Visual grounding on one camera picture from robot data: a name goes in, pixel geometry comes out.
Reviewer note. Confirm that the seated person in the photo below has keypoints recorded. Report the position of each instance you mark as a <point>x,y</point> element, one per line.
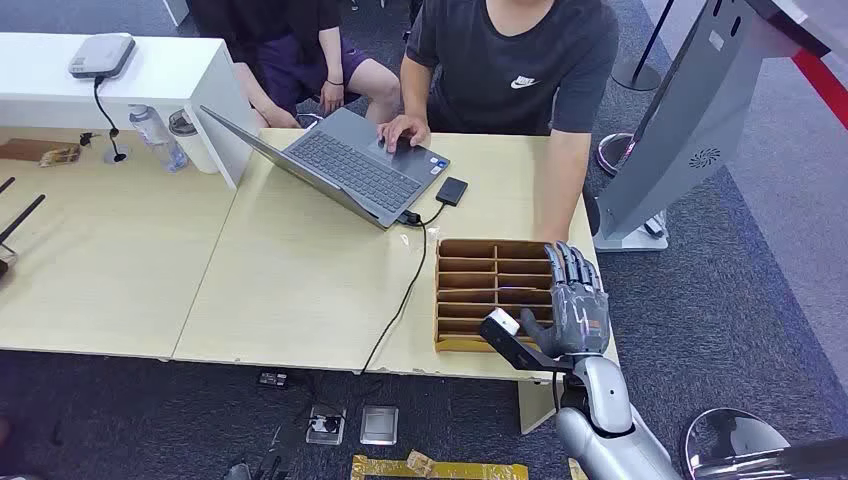
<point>291,46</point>

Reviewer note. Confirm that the black stanchion post with base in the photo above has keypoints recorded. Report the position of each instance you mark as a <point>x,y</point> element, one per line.
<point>637,73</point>

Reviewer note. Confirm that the metal floor socket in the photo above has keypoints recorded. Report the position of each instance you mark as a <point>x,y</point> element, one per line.
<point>325,425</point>

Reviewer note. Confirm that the clear plastic water bottle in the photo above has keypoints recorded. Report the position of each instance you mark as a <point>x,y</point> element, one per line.
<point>156,136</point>

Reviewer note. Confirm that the grey kiosk stand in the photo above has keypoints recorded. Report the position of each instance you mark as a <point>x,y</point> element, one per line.
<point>696,112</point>

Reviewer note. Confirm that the clear plastic scrap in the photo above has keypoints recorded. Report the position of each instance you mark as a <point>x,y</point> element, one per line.
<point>432,234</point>

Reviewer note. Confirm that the small black clip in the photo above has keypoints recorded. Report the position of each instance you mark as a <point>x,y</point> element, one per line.
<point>87,138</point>

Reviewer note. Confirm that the metal floor plate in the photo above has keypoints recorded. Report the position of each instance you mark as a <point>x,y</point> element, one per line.
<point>379,424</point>

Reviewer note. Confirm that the red barrier belt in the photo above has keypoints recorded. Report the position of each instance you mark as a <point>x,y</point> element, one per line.
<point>825,83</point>

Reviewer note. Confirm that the chrome stanchion base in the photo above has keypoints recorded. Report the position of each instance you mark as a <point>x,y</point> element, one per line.
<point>611,154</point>

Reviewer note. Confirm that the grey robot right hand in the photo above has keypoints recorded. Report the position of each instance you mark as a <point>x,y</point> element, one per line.
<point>583,318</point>

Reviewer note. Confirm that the yellow snack packet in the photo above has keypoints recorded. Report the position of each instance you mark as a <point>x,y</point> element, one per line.
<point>60,156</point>

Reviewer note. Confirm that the grey router box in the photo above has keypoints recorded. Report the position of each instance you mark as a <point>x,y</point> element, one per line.
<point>101,56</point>

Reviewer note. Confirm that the brown cardboard divided box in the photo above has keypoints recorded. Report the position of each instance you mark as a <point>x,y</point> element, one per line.
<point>474,291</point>

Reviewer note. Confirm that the grey open laptop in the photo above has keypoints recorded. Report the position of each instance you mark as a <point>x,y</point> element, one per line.
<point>358,169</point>

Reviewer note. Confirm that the brown wooden board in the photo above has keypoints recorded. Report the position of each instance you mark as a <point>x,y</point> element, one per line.
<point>26,149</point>

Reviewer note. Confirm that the chrome round base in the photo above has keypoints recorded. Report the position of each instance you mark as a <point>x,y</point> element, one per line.
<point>729,434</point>

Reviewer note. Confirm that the black antenna rods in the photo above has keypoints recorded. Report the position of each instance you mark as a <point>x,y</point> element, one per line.
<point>20,218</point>

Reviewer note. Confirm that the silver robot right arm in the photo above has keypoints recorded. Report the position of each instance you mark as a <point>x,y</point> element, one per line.
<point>609,424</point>

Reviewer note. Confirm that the person's right hand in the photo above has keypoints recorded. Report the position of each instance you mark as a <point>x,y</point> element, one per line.
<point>401,129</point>

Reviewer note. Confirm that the white raised counter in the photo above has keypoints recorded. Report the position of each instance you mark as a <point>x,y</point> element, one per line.
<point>159,73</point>

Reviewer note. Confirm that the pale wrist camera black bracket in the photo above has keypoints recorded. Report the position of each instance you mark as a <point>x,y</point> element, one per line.
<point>510,341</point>

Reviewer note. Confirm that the white cup with lid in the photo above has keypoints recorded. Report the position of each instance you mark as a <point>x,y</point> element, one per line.
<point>195,146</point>

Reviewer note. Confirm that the black external drive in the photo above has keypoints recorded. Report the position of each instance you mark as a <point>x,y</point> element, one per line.
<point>452,191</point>

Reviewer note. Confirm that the small black floor device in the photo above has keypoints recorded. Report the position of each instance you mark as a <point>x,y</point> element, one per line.
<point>272,379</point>

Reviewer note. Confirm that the yellow floor tape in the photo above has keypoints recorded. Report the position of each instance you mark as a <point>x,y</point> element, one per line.
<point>457,471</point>

